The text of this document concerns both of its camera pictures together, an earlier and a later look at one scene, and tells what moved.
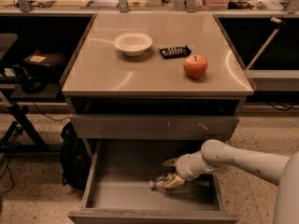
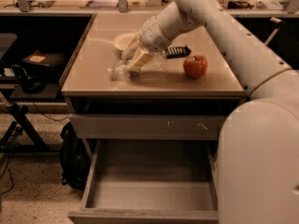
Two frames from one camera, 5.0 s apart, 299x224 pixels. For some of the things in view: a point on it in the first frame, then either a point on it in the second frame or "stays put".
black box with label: (46, 63) stays put
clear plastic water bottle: (160, 183) → (121, 71)
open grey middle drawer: (118, 189) stays put
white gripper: (184, 168) → (150, 36)
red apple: (195, 65) stays put
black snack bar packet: (174, 52) stays put
